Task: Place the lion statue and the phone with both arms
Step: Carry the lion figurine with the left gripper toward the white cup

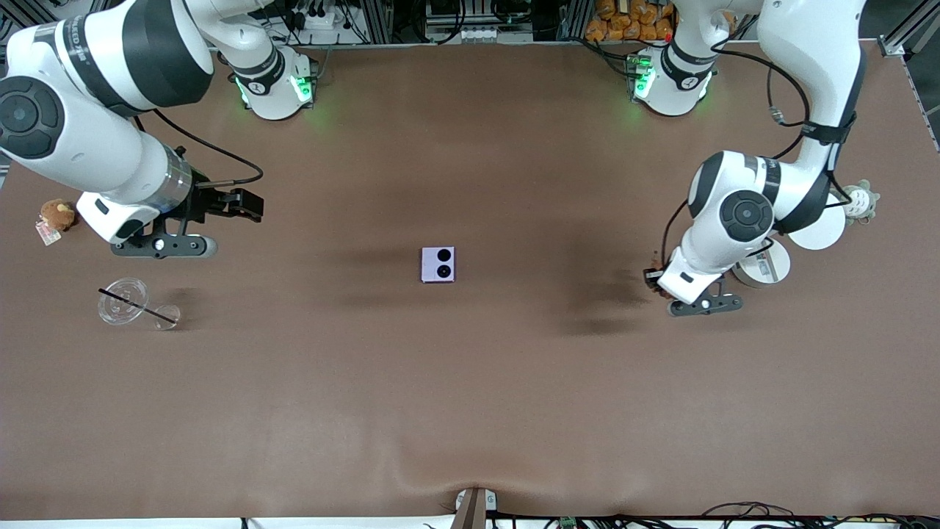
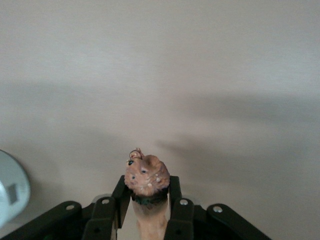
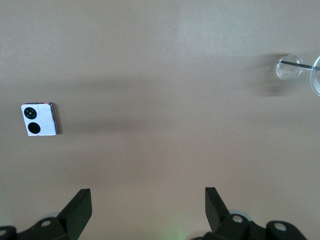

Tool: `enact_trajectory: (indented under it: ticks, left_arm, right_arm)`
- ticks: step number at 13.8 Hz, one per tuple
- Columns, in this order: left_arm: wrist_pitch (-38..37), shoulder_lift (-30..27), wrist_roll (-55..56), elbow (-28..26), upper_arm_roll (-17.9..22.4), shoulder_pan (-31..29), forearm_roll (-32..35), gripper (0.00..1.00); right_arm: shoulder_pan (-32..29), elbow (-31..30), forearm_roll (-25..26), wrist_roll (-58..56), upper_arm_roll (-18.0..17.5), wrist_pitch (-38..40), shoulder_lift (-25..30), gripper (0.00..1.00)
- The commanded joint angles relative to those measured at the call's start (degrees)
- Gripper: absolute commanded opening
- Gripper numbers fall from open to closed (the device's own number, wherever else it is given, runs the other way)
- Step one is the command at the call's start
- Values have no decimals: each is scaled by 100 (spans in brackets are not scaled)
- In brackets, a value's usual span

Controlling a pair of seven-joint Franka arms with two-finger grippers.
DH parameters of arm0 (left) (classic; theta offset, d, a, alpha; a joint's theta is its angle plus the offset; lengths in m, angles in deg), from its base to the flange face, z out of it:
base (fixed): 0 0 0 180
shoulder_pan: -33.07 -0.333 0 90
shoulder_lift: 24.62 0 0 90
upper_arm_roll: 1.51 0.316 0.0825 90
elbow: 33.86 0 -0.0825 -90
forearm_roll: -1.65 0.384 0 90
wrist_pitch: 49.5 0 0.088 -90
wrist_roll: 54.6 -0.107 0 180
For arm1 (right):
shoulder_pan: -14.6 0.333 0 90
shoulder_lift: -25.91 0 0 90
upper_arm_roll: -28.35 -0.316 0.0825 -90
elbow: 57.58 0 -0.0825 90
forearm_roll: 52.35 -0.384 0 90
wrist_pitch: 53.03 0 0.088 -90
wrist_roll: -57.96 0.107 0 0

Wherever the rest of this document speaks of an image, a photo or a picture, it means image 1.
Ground lilac phone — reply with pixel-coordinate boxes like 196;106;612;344
421;246;457;284

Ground black drinking straw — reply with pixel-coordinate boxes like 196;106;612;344
98;288;178;325

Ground clear plastic cup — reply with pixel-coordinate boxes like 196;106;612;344
97;277;181;331

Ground brown plush toy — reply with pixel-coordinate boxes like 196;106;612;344
40;199;79;233

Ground white desk lamp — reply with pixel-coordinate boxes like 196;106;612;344
731;192;847;288

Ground white power strip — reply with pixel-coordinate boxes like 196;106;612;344
282;6;347;32

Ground grey white plush toy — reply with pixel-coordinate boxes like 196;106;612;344
842;179;881;226

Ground pile of orange packets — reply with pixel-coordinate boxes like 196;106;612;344
585;0;678;43

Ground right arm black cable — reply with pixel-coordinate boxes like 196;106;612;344
134;109;264;187

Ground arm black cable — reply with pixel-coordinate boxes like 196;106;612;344
660;16;858;274
134;109;264;187

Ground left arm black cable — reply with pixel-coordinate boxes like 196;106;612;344
660;16;858;274

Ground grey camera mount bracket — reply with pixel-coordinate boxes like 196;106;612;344
449;486;499;529

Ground aluminium frame profile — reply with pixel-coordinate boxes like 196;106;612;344
877;0;940;58

